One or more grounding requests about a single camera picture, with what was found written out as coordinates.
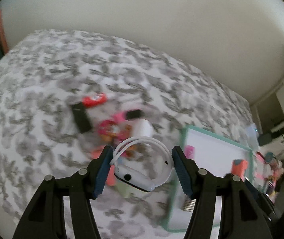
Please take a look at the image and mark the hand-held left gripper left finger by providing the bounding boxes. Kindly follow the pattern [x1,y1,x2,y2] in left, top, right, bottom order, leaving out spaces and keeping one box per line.
[12,146,114,239]

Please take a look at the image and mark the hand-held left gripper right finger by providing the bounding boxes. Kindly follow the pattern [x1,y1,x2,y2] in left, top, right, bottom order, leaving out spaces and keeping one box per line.
[171,146,274,239]

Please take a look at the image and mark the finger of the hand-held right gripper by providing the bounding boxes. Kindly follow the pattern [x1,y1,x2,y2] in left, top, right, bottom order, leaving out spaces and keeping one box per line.
[244,179,282,221]

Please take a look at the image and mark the pink lighter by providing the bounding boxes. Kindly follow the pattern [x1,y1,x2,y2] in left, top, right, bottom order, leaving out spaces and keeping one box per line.
[185,146,195,160]

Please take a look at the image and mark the orange marker block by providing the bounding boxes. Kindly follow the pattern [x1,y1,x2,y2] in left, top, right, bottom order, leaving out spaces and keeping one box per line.
[231,159,248,180]

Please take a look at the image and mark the white smartwatch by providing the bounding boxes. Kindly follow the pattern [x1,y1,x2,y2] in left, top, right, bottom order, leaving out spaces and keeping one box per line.
[109,136,174,193]

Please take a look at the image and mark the teal rimmed white box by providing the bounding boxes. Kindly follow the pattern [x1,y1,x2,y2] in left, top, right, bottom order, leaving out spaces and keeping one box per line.
[163,125,254,232]

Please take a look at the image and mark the toy dog figure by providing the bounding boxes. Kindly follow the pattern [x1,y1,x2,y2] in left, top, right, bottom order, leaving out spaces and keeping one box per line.
[97,119,134,158]

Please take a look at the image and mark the black power adapter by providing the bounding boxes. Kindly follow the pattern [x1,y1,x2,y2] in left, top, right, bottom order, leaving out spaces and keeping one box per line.
[72,102,93,133]

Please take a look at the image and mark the pile of colourful toys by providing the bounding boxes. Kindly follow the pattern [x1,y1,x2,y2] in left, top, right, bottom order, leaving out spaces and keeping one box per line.
[264,159,284,198]

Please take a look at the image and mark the pink crochet cloth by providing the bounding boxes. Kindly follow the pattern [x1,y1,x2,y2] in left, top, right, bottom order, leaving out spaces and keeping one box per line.
[254,151,267,180]

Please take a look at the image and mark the round teal tin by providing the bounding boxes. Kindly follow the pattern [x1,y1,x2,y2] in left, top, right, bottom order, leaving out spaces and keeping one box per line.
[264,152,279,165]

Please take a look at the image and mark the large black plug adapter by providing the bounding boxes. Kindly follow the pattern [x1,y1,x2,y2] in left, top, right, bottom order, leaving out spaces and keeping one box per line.
[258,133,273,146]

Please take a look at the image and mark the white power strip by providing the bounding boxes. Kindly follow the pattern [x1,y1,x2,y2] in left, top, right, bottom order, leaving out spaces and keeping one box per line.
[245,124,260,148]

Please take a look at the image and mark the pink smartwatch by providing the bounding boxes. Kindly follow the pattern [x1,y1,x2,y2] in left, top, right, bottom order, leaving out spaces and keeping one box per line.
[111,109,143,130]

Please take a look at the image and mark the red toy car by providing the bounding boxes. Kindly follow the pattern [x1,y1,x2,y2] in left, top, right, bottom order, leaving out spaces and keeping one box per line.
[82,93,107,108]

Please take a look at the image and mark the grey floral blanket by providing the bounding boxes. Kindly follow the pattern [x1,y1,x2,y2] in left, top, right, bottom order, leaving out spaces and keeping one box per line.
[0,29,257,239]

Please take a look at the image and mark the reddish wooden board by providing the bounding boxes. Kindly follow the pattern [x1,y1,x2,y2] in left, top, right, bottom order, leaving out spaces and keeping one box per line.
[0,10,9,54]

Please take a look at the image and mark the white wall charger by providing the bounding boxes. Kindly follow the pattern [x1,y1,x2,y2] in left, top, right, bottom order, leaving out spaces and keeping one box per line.
[134,119,153,139]

